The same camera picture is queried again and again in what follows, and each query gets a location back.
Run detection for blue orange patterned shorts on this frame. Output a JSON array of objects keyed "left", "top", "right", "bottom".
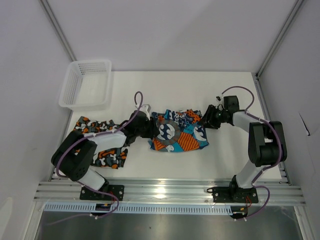
[{"left": 148, "top": 109, "right": 209, "bottom": 153}]

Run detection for orange black camo shorts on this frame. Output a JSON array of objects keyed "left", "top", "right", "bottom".
[{"left": 74, "top": 116, "right": 128, "bottom": 169}]

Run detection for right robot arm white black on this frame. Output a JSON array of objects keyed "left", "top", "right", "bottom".
[{"left": 200, "top": 95, "right": 287, "bottom": 201}]

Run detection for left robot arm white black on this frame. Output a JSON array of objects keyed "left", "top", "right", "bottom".
[{"left": 51, "top": 110, "right": 159, "bottom": 191}]

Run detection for white plastic basket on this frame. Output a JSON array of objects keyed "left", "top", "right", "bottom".
[{"left": 58, "top": 59, "right": 113, "bottom": 112}]

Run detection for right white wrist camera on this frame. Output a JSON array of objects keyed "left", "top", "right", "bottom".
[{"left": 215, "top": 95, "right": 223, "bottom": 102}]

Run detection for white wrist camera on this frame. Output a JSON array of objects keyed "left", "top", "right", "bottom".
[
  {"left": 215, "top": 95, "right": 223, "bottom": 102},
  {"left": 139, "top": 104, "right": 151, "bottom": 115}
]

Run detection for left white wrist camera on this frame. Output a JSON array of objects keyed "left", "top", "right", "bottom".
[{"left": 139, "top": 104, "right": 151, "bottom": 115}]

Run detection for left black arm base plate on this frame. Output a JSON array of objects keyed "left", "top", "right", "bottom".
[{"left": 79, "top": 184, "right": 125, "bottom": 201}]

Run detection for aluminium mounting rail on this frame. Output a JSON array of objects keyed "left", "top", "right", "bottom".
[{"left": 33, "top": 177, "right": 306, "bottom": 206}]

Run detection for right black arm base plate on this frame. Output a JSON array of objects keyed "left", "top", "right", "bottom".
[{"left": 206, "top": 186, "right": 259, "bottom": 204}]

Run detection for white slotted cable duct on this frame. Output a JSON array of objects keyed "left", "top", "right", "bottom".
[{"left": 44, "top": 202, "right": 233, "bottom": 216}]

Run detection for right aluminium frame post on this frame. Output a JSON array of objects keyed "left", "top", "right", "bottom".
[{"left": 254, "top": 0, "right": 307, "bottom": 78}]

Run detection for aluminium frame post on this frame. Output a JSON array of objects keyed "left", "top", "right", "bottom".
[
  {"left": 38, "top": 0, "right": 77, "bottom": 62},
  {"left": 254, "top": 0, "right": 307, "bottom": 78}
]

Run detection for left aluminium frame post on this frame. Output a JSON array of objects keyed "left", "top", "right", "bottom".
[{"left": 38, "top": 0, "right": 77, "bottom": 62}]

